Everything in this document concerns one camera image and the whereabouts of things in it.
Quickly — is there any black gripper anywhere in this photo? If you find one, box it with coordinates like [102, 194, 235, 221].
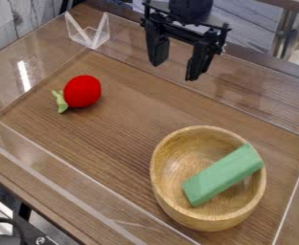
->
[141, 1, 231, 81]

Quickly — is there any red plush fruit green stem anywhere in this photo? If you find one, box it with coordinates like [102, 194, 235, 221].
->
[50, 75, 102, 113]

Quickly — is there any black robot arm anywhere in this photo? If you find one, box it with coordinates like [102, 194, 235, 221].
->
[140, 0, 231, 81]

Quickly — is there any metal table leg background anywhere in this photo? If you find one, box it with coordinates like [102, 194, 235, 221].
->
[272, 10, 299, 60]

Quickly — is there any green rectangular block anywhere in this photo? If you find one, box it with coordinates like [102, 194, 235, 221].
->
[181, 144, 263, 207]

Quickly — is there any wooden bowl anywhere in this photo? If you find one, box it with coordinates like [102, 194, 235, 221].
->
[149, 125, 266, 232]

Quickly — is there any clear acrylic corner bracket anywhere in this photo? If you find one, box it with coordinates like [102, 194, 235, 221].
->
[64, 12, 109, 50]

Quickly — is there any clear acrylic tray wall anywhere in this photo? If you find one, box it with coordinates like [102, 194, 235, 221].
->
[0, 122, 199, 245]

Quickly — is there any black clamp bracket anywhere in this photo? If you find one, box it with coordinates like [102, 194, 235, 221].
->
[0, 203, 58, 245]

